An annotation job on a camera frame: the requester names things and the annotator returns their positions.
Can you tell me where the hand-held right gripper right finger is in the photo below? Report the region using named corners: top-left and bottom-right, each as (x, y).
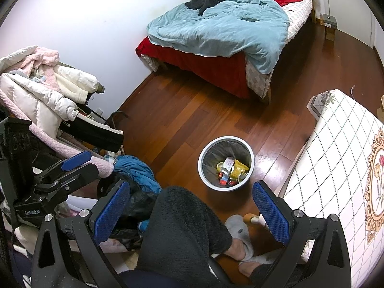
top-left (252, 181), bottom-right (352, 288)

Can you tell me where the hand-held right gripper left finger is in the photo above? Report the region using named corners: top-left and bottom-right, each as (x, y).
top-left (30, 179), bottom-right (132, 288)

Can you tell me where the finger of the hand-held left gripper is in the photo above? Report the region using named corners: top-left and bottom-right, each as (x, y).
top-left (34, 150), bottom-right (100, 197)

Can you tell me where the white round trash bin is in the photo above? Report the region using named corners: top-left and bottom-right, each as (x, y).
top-left (197, 136), bottom-right (255, 192)

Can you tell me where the wooden furniture leg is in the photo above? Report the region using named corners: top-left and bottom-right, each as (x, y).
top-left (243, 213), bottom-right (266, 226)

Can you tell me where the black shiny bag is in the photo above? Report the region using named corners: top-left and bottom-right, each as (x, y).
top-left (97, 174), bottom-right (160, 242)

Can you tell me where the black white garment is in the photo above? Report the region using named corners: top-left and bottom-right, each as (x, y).
top-left (59, 114), bottom-right (125, 153)

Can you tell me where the grey slipper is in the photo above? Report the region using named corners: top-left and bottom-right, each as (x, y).
top-left (224, 214), bottom-right (254, 261)
top-left (238, 250), bottom-right (283, 272)

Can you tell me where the blue jacket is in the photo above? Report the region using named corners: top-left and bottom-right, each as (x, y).
top-left (113, 155), bottom-right (163, 194)

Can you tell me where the person's leg in black pants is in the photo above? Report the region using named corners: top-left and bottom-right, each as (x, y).
top-left (239, 260), bottom-right (289, 288)
top-left (136, 186), bottom-right (249, 288)

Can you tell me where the white puffer jacket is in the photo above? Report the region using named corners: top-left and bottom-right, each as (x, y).
top-left (0, 46), bottom-right (100, 133)

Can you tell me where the black bin liner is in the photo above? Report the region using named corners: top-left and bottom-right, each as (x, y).
top-left (202, 140), bottom-right (251, 186)

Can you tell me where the white checked tablecloth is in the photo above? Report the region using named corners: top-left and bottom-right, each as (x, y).
top-left (282, 89), bottom-right (384, 288)

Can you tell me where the pile of jackets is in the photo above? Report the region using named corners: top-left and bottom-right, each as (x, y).
top-left (0, 47), bottom-right (113, 178)

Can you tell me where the wooden bed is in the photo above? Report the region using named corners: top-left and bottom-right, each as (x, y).
top-left (136, 0), bottom-right (319, 105)

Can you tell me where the red blanket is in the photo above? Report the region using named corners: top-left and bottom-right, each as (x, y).
top-left (136, 0), bottom-right (305, 99)

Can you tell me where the light blue blanket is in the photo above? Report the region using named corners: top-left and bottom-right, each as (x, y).
top-left (146, 0), bottom-right (309, 75)

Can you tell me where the grey metal box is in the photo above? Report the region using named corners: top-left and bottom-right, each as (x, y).
top-left (322, 13), bottom-right (337, 41)

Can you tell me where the patterned bed sheet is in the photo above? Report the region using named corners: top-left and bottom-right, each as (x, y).
top-left (245, 0), bottom-right (314, 98)

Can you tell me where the black cable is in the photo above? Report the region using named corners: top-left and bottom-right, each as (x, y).
top-left (104, 110), bottom-right (130, 128)

